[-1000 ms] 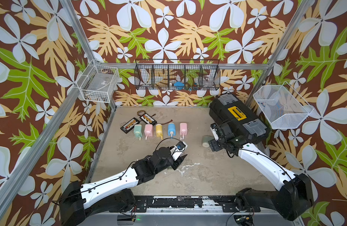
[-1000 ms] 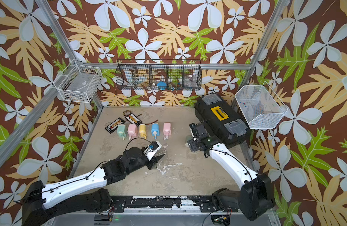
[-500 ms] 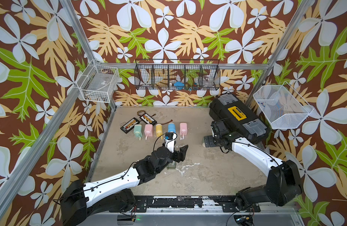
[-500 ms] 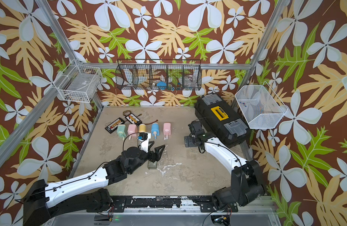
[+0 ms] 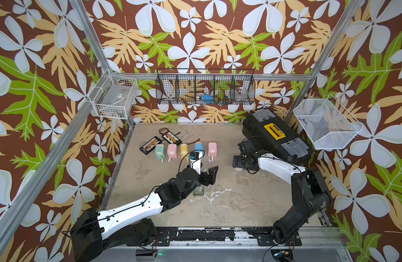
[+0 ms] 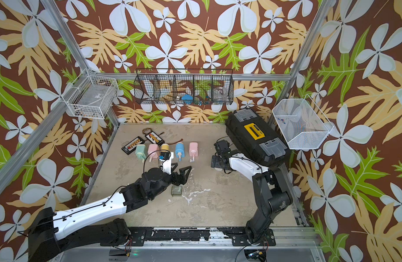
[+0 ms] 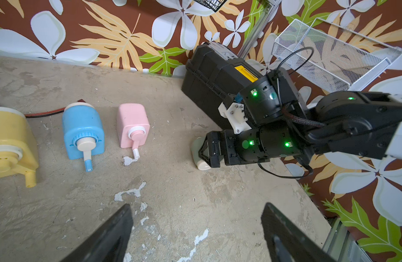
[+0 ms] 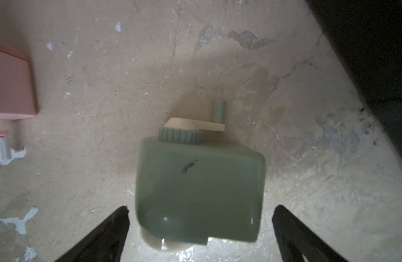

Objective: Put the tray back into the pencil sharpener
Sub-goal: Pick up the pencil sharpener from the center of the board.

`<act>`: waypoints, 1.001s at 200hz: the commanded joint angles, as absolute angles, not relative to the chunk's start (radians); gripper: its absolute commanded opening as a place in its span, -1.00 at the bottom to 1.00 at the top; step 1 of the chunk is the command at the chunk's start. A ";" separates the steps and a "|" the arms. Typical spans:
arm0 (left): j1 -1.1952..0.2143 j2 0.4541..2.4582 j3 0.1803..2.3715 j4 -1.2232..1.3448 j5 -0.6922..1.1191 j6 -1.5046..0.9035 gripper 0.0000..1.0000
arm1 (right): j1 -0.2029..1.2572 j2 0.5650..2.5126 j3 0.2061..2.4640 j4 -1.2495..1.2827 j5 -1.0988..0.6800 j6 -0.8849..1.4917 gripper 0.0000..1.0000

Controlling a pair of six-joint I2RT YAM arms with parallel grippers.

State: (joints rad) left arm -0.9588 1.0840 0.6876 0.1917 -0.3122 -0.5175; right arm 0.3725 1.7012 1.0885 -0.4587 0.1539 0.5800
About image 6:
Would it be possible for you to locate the black charging board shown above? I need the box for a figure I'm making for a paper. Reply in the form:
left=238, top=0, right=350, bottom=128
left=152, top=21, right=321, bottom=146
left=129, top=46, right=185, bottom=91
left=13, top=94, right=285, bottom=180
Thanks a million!
left=121, top=136, right=145, bottom=155
left=145, top=131, right=165, bottom=146

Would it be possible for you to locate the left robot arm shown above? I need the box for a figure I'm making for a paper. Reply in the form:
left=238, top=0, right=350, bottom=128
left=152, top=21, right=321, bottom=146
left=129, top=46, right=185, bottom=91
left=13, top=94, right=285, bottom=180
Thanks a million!
left=24, top=166, right=192, bottom=262

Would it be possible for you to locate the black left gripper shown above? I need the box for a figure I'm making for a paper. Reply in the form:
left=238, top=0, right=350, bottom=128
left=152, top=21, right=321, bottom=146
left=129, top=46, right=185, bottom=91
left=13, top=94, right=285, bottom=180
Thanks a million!
left=149, top=161, right=191, bottom=199

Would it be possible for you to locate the black wire basket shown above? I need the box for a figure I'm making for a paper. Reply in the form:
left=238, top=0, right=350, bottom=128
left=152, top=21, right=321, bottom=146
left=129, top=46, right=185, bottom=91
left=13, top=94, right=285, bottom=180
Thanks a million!
left=133, top=68, right=234, bottom=105

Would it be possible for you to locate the blue pencil sharpener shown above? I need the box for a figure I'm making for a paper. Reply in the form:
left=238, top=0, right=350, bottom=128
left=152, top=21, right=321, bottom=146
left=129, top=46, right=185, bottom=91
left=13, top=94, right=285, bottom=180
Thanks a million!
left=175, top=142, right=185, bottom=161

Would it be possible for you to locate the aluminium frame post left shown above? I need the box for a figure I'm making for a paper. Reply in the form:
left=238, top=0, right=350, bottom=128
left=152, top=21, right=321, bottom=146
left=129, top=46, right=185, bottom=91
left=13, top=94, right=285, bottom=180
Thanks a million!
left=41, top=1, right=119, bottom=128

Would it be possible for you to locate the pink pencil sharpener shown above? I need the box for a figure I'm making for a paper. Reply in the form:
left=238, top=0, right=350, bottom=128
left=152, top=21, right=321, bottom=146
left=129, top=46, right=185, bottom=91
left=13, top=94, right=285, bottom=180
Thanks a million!
left=148, top=144, right=160, bottom=162
left=189, top=142, right=198, bottom=162

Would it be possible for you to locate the black charging board left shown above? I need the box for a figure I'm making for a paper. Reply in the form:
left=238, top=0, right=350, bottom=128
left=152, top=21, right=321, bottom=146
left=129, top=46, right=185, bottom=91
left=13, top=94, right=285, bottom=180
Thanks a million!
left=121, top=136, right=145, bottom=155

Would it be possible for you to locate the black yellow-latch toolbox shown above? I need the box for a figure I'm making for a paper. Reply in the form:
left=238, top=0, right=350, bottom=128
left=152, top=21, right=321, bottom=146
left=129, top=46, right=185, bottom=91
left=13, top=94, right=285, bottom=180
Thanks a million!
left=225, top=109, right=290, bottom=167

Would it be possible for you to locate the black charging board right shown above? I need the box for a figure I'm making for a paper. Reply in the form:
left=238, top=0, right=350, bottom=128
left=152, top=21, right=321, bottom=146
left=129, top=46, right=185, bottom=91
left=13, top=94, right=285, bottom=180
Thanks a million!
left=145, top=131, right=165, bottom=146

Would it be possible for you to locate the aluminium frame post right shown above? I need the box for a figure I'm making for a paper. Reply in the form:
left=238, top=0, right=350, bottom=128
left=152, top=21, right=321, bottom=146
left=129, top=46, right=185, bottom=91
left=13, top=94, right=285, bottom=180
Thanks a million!
left=268, top=0, right=336, bottom=128

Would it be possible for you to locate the aluminium frame post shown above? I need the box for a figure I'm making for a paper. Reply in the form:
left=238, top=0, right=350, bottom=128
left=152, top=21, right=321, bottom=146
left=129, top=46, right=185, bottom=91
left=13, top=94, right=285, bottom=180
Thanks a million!
left=41, top=1, right=119, bottom=128
left=268, top=0, right=336, bottom=128

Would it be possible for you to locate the green pencil sharpener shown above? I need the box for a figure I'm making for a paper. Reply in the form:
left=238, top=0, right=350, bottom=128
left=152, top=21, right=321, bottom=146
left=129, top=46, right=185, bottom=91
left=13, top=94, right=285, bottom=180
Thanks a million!
left=135, top=144, right=148, bottom=162

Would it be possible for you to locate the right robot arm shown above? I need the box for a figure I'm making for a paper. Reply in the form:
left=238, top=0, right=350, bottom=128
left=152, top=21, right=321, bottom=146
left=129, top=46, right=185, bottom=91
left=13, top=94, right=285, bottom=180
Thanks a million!
left=211, top=139, right=293, bottom=243

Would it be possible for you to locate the white mesh basket right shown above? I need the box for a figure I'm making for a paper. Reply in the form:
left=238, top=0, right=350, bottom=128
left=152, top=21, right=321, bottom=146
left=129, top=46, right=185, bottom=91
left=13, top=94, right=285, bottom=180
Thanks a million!
left=273, top=98, right=334, bottom=151

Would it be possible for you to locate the white wire basket left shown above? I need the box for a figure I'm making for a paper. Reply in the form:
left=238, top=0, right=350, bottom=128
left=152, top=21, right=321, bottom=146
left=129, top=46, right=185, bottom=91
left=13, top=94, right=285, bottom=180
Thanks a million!
left=62, top=69, right=119, bottom=120

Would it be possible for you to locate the yellow pencil sharpener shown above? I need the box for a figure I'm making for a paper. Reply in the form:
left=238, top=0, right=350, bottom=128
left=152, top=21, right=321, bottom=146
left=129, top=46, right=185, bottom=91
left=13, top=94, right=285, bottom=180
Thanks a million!
left=161, top=143, right=170, bottom=153

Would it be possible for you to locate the aluminium frame back bar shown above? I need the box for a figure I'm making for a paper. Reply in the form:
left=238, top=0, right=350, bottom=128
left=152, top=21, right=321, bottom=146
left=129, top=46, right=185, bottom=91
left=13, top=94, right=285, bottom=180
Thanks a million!
left=89, top=72, right=292, bottom=82

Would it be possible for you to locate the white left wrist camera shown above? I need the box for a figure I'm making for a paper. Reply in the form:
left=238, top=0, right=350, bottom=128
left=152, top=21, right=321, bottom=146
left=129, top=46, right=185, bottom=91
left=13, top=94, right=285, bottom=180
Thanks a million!
left=159, top=150, right=174, bottom=175

